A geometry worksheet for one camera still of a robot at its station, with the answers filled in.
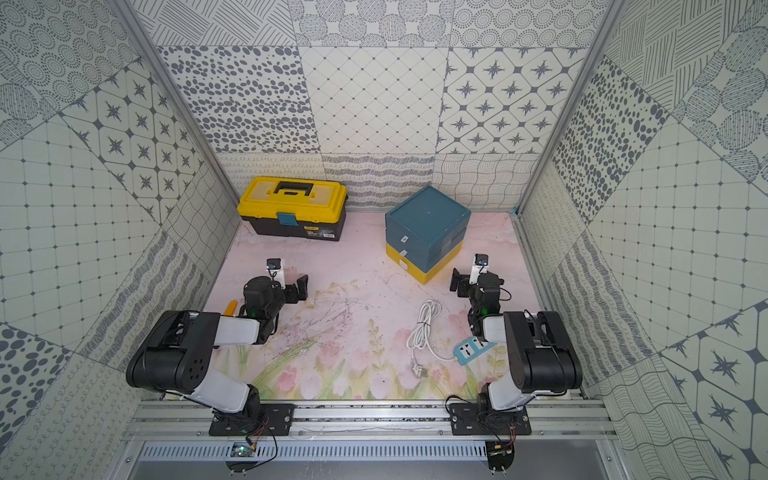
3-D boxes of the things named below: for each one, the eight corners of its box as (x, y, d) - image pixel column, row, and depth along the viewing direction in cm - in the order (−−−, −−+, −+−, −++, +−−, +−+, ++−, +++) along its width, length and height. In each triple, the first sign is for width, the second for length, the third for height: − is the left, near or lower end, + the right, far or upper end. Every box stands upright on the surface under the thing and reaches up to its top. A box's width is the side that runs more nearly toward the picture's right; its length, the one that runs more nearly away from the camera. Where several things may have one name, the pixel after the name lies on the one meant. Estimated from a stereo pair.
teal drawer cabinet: (381, 258, 107) (379, 217, 90) (422, 225, 117) (427, 183, 101) (419, 289, 98) (424, 251, 82) (460, 252, 109) (472, 211, 92)
